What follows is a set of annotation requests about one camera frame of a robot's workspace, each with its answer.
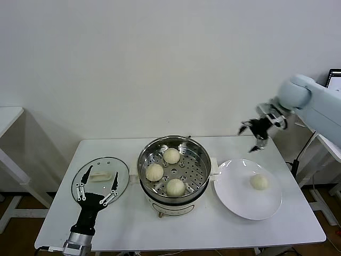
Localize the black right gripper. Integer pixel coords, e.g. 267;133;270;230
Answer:
238;116;274;154

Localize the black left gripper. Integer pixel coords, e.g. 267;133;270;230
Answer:
69;165;119;235

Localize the glass pot lid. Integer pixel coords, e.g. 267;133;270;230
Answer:
70;156;131;206

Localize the white steamed baozi bun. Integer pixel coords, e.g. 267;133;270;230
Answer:
145;163;164;182
163;148;180;164
166;178;186;197
249;174;269;191

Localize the stainless steel steamer basket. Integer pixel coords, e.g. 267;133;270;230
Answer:
137;135;212;204

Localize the steel steamer pot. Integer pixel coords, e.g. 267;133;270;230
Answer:
129;156;222;220

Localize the white round plate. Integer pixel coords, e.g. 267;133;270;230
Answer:
212;159;283;221

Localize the dark grey laptop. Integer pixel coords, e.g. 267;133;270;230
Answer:
327;68;341;90

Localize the empty white side table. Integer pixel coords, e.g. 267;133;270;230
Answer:
0;106;58;235

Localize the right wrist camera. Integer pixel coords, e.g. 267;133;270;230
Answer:
255;102;289;131

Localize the black cable with adapter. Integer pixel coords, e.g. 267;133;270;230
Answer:
285;158;301;185

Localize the white laptop cable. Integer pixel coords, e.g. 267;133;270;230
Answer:
297;130;318;161

